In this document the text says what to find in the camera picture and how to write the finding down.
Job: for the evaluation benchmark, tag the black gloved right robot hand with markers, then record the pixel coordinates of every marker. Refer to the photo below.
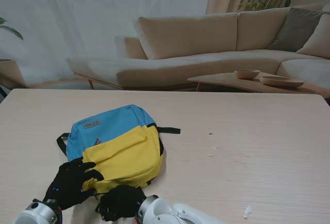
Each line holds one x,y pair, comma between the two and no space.
121,202

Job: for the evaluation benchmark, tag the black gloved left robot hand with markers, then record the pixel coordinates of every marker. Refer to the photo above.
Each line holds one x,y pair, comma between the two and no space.
69,182

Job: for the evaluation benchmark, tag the blue and yellow backpack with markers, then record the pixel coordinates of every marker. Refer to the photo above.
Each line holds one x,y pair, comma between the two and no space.
116,134

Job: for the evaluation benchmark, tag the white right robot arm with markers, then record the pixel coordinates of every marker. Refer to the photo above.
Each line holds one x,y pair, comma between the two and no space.
175,213

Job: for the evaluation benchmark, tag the beige plant pot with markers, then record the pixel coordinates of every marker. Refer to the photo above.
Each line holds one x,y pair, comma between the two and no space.
10,73

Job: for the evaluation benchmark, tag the low wooden coffee table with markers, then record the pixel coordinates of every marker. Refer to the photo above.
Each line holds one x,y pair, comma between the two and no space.
221,81

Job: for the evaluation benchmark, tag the dark green leaf plant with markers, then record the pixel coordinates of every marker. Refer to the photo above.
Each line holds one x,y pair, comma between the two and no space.
11,31

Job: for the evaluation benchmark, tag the white sheer curtain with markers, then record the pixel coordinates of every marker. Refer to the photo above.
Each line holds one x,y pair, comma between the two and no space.
90,15

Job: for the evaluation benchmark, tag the beige sectional sofa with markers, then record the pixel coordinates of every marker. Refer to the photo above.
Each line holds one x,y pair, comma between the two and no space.
188,36

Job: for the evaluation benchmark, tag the small deep wooden bowl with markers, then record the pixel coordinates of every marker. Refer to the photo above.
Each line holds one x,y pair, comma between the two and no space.
247,74

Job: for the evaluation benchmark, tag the wide shallow wooden bowl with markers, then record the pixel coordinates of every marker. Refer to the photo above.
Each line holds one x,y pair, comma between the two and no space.
281,82

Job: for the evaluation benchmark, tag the grey sofa cushion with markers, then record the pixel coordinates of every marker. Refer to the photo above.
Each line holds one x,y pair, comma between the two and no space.
294,28

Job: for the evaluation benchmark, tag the beige sofa cushion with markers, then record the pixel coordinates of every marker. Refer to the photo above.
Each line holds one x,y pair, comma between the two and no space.
319,41

